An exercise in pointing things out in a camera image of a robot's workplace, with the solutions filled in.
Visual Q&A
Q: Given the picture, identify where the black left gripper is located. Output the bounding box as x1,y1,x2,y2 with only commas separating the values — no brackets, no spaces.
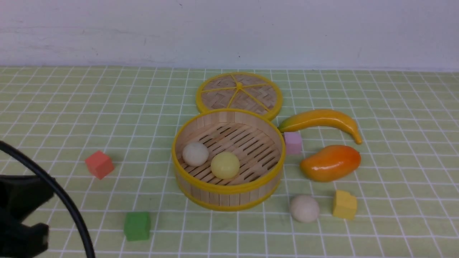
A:
0,175,54,258

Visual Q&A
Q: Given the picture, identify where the white bun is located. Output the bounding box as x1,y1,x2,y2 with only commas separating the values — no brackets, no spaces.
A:
289,195,320,223
182,142,209,167

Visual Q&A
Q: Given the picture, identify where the yellow bun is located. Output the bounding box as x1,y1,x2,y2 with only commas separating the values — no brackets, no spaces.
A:
211,152,240,180

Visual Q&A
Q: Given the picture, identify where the bamboo steamer tray yellow rim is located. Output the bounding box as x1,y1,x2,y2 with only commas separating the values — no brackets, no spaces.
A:
171,109,286,212

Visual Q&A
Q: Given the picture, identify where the woven bamboo steamer lid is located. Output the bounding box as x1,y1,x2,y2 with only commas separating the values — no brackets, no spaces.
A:
195,72,283,120

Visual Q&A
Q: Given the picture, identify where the red foam cube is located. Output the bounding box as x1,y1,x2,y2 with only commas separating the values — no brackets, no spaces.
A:
85,150,115,180

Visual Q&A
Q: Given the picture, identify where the green checkered tablecloth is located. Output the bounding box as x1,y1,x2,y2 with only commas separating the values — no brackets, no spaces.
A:
0,66,459,258

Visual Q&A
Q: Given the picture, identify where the green foam cube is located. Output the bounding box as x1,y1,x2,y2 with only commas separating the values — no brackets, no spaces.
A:
123,212,151,242

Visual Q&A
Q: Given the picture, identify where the pink foam cube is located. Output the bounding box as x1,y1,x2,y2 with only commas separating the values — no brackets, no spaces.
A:
283,131,303,155

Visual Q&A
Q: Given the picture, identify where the yellow toy banana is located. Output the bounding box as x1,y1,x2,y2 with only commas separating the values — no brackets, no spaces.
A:
278,109,363,145

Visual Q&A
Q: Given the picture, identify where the orange toy mango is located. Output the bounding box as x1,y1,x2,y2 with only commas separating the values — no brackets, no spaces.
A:
299,145,362,182

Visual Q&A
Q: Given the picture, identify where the yellow foam block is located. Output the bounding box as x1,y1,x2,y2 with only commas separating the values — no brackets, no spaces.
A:
332,190,358,220

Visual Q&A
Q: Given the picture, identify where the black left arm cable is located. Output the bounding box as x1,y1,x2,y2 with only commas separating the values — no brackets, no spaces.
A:
0,141,96,258

